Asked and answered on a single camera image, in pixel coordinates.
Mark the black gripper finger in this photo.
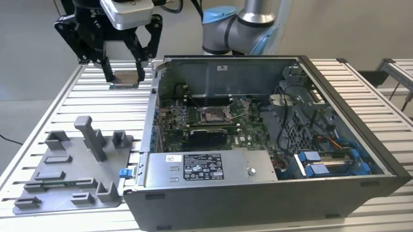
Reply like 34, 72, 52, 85
53, 16, 113, 83
124, 14, 163, 82

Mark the silver CPU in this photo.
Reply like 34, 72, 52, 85
108, 71, 140, 89

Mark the black RAM slot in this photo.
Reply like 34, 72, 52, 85
184, 94, 234, 101
183, 123, 238, 130

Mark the CPU socket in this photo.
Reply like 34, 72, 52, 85
201, 107, 231, 124

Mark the thin metal locking lever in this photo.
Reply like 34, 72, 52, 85
230, 111, 252, 121

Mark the black ribbed cooler block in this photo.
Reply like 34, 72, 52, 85
187, 129, 228, 147

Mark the green motherboard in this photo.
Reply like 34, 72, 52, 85
156, 96, 275, 153

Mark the grey parts rack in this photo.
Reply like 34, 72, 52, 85
12, 115, 135, 215

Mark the silver power supply unit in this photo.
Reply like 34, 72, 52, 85
143, 149, 279, 189

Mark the grey plastic drive cage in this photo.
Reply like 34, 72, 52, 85
260, 79, 342, 155

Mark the hard disk in blue carrier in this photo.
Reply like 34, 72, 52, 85
294, 149, 360, 163
302, 161, 373, 178

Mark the black open PC case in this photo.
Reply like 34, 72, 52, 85
124, 55, 413, 232

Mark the aluminium side table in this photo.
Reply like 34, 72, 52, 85
375, 58, 413, 97

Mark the black frame post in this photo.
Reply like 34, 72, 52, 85
53, 0, 74, 17

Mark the black camera cable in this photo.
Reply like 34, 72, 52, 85
159, 0, 185, 15

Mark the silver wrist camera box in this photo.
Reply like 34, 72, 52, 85
99, 0, 153, 31

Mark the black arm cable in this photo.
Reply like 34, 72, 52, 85
189, 0, 204, 26

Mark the black floor cable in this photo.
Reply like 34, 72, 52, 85
0, 134, 24, 146

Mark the black internal cable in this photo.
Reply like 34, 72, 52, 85
276, 86, 292, 152

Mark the coloured wire bundle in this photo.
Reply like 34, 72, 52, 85
318, 136, 352, 151

